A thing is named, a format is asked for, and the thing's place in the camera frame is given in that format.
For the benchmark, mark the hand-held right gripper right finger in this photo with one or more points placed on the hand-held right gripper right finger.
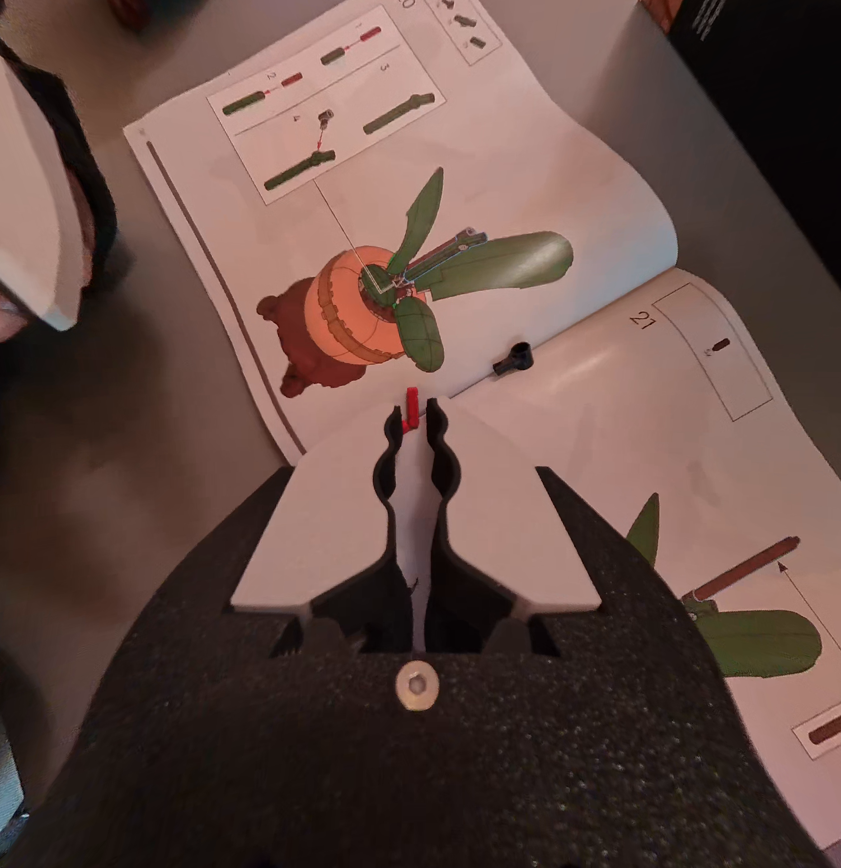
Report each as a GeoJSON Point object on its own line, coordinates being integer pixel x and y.
{"type": "Point", "coordinates": [508, 529]}

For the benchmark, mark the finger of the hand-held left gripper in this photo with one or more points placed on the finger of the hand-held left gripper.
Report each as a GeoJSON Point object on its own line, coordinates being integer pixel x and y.
{"type": "Point", "coordinates": [27, 190]}

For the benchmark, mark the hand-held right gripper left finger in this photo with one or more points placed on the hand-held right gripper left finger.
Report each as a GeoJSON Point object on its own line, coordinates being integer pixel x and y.
{"type": "Point", "coordinates": [312, 529]}

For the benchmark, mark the red toy axle pin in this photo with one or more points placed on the red toy axle pin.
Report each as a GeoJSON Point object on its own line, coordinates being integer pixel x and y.
{"type": "Point", "coordinates": [411, 407]}

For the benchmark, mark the black toy angle connector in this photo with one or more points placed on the black toy angle connector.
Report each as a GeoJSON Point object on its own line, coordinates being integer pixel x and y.
{"type": "Point", "coordinates": [512, 363]}

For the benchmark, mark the open building instruction booklet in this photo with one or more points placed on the open building instruction booklet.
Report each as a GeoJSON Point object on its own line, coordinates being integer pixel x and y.
{"type": "Point", "coordinates": [529, 169]}

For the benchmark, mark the black orchid set box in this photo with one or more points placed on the black orchid set box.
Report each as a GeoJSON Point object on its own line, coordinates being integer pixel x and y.
{"type": "Point", "coordinates": [766, 102]}

